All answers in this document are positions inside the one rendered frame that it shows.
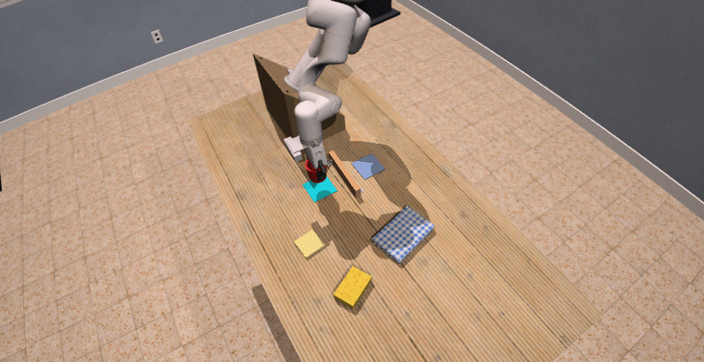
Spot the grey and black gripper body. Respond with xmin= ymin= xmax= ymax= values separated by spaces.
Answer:
xmin=304 ymin=140 xmax=328 ymax=169

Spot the yellow sponge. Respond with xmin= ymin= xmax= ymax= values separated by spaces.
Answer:
xmin=334 ymin=267 xmax=372 ymax=309

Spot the red cup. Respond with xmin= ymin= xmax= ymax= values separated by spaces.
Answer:
xmin=306 ymin=160 xmax=325 ymax=183

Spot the yellow sticky-note pad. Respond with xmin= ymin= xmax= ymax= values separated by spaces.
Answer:
xmin=294 ymin=230 xmax=325 ymax=259

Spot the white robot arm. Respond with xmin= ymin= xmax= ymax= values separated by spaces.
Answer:
xmin=284 ymin=0 xmax=371 ymax=162

